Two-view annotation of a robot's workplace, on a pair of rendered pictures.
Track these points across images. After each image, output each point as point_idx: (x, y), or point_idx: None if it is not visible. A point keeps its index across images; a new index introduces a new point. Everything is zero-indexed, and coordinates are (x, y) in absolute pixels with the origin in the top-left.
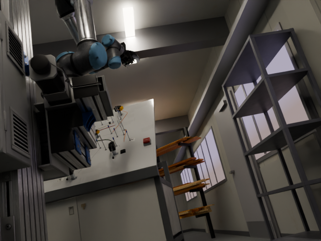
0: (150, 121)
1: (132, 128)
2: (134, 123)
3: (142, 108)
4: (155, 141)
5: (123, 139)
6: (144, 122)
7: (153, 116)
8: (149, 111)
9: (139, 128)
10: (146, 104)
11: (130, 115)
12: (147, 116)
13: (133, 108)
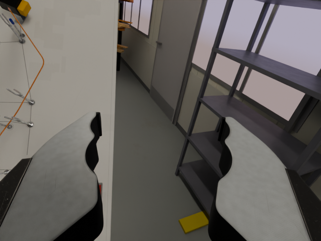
0: (104, 99)
1: (56, 105)
2: (62, 85)
3: (86, 22)
4: (111, 191)
5: (26, 146)
6: (88, 94)
7: (113, 82)
8: (104, 48)
9: (76, 115)
10: (100, 11)
11: (51, 37)
12: (100, 73)
13: (60, 7)
